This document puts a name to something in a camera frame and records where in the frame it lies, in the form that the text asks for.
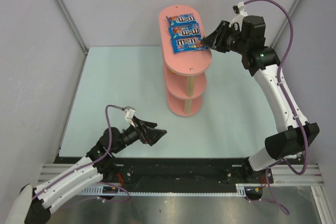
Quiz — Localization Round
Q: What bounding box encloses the blue white candy bar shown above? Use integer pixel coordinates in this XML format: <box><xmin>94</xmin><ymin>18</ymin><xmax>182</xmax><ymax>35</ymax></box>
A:
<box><xmin>168</xmin><ymin>23</ymin><xmax>201</xmax><ymax>39</ymax></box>

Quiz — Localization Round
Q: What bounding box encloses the blue M&M bag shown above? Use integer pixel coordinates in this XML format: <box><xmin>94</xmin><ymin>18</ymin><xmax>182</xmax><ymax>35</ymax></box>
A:
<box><xmin>166</xmin><ymin>14</ymin><xmax>197</xmax><ymax>27</ymax></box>
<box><xmin>171</xmin><ymin>37</ymin><xmax>209</xmax><ymax>54</ymax></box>

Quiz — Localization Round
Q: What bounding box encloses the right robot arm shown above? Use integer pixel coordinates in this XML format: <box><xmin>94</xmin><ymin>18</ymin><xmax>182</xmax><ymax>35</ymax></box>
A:
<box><xmin>202</xmin><ymin>15</ymin><xmax>320</xmax><ymax>183</ymax></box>

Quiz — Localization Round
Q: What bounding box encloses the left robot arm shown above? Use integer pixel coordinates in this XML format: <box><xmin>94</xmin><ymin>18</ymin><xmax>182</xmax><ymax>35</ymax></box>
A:
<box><xmin>24</xmin><ymin>118</ymin><xmax>167</xmax><ymax>223</ymax></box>

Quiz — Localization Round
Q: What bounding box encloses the pink tiered shelf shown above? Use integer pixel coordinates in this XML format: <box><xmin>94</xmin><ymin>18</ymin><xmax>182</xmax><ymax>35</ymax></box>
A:
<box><xmin>159</xmin><ymin>5</ymin><xmax>212</xmax><ymax>117</ymax></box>

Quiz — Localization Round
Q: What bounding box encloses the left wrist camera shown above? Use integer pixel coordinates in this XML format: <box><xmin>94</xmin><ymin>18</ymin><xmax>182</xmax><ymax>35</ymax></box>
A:
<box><xmin>123</xmin><ymin>106</ymin><xmax>135</xmax><ymax>127</ymax></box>

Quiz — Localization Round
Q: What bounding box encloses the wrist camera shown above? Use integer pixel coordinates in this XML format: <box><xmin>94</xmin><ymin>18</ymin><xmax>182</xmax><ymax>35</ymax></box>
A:
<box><xmin>123</xmin><ymin>106</ymin><xmax>135</xmax><ymax>127</ymax></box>
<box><xmin>230</xmin><ymin>2</ymin><xmax>248</xmax><ymax>26</ymax></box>

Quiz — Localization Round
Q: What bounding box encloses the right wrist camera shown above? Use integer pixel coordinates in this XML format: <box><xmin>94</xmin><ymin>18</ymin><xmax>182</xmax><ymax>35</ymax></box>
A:
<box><xmin>230</xmin><ymin>2</ymin><xmax>248</xmax><ymax>26</ymax></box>

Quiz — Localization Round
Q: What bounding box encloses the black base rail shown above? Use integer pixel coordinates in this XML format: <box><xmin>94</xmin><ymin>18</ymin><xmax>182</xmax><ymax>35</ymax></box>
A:
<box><xmin>54</xmin><ymin>156</ymin><xmax>274</xmax><ymax>195</ymax></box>

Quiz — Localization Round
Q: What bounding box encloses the slotted cable duct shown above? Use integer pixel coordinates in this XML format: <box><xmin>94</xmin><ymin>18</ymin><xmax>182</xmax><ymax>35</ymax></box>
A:
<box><xmin>78</xmin><ymin>183</ymin><xmax>262</xmax><ymax>197</ymax></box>

